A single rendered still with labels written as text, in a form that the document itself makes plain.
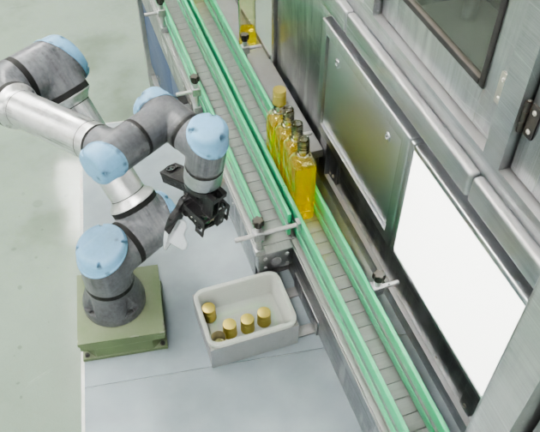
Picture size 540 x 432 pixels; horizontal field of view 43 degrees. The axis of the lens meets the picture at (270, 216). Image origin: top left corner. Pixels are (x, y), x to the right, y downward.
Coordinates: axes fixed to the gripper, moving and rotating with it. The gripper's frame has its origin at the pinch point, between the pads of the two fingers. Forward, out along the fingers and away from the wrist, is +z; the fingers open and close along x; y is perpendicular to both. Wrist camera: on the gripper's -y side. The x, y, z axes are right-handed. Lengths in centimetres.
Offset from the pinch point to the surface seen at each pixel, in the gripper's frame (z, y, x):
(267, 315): 24.6, 19.6, 9.9
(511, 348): -83, 61, -28
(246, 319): 25.2, 17.0, 5.5
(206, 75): 33, -57, 59
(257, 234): 11.5, 6.1, 17.2
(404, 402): 10, 57, 12
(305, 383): 27.7, 37.7, 5.8
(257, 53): 32, -54, 79
